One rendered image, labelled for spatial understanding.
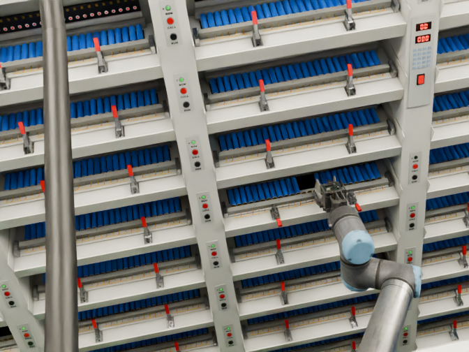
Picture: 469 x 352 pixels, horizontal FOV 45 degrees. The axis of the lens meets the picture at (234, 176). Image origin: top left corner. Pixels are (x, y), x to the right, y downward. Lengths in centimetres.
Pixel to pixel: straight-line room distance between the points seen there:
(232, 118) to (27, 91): 57
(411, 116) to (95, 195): 101
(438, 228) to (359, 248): 60
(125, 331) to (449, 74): 143
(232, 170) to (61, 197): 130
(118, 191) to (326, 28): 80
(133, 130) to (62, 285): 124
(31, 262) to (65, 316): 153
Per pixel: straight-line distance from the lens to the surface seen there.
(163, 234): 189
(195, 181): 175
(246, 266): 201
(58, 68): 59
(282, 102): 170
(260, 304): 215
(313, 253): 204
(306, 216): 190
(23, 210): 186
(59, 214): 50
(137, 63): 160
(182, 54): 157
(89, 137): 170
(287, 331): 228
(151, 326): 217
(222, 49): 160
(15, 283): 202
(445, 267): 231
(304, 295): 217
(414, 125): 185
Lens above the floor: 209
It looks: 32 degrees down
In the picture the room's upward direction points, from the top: 8 degrees counter-clockwise
